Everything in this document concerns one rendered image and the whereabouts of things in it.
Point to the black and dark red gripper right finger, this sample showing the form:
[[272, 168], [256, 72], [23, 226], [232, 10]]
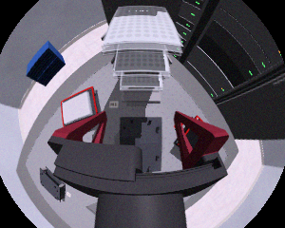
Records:
[[211, 139]]

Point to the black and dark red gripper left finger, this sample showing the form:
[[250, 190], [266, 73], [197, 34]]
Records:
[[76, 131]]

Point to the grey plate rack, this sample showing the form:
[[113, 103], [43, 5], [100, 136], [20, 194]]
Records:
[[173, 8]]

